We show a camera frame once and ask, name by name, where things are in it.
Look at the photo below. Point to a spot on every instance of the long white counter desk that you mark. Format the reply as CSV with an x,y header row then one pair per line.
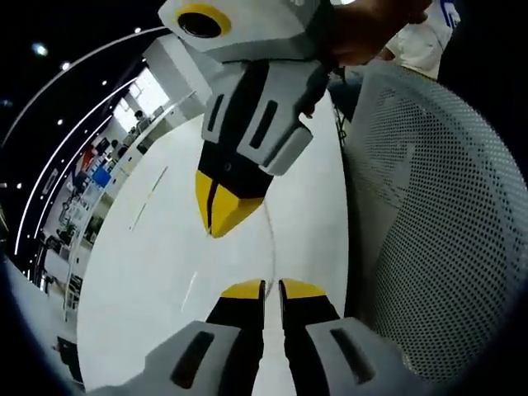
x,y
161,128

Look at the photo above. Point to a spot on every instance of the person's white printed shirt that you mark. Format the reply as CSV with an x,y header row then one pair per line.
x,y
420,45

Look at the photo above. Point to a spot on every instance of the blue bin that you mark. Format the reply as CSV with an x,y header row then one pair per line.
x,y
101,177

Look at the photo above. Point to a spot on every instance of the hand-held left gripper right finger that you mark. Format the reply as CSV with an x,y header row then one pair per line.
x,y
330,354

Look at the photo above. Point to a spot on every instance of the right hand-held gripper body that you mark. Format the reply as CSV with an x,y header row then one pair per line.
x,y
255,33

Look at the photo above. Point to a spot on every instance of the thin white strip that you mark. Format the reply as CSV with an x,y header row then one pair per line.
x,y
150,194

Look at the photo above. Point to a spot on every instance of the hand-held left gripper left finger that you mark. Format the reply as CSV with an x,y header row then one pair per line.
x,y
194,359

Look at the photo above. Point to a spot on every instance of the clear resealable plastic bag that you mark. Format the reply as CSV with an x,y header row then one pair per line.
x,y
273,255

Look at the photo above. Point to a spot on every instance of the white square pillar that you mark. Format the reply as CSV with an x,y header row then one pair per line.
x,y
181,70

